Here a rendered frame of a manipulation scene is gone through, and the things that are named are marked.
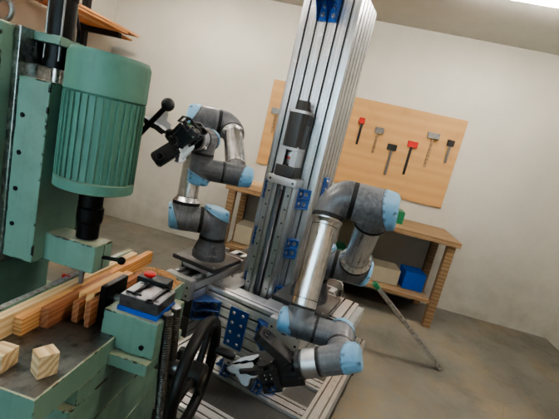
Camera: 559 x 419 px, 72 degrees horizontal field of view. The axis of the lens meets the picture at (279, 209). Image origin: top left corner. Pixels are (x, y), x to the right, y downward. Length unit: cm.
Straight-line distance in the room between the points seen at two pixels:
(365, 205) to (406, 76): 322
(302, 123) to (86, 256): 96
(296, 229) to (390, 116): 267
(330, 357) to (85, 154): 74
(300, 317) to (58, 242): 64
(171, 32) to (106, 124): 386
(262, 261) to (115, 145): 99
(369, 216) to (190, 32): 380
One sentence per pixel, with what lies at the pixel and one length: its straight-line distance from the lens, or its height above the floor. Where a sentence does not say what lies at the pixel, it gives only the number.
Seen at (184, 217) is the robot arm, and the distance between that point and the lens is 166.
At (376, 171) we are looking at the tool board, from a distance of 417.
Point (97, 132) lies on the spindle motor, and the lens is 92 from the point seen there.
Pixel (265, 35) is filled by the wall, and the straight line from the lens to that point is 441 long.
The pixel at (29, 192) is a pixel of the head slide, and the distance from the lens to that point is 105.
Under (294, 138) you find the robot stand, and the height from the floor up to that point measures 142.
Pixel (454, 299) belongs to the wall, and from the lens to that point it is 462.
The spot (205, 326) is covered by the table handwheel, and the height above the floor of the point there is 95.
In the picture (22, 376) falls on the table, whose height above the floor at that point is 90.
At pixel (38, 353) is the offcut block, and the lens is 86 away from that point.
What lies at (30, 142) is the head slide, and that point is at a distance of 103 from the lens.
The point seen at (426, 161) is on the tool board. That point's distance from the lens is 421.
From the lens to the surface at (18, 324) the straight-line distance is 99.
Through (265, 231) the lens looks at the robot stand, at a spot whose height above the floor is 100.
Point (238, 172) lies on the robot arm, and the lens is 132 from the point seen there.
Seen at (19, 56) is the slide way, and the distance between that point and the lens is 105.
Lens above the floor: 143
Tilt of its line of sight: 11 degrees down
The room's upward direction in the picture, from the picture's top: 13 degrees clockwise
